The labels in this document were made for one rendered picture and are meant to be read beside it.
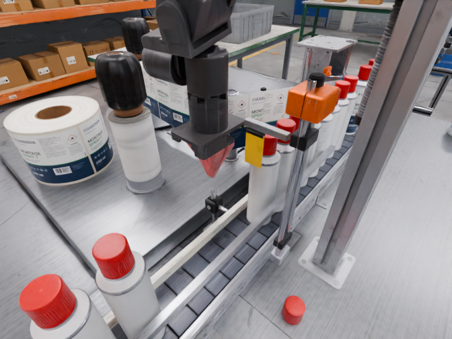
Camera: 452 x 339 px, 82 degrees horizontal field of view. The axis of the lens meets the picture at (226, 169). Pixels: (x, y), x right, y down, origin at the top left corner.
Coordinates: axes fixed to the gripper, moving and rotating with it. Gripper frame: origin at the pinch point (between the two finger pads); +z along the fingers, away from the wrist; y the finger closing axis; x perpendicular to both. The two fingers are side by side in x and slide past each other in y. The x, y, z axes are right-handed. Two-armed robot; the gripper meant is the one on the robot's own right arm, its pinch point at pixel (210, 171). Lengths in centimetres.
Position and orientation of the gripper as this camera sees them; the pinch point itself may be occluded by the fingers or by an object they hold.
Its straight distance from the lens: 45.3
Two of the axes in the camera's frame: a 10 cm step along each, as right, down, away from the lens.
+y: -6.5, 4.6, -6.0
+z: 0.0, 7.9, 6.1
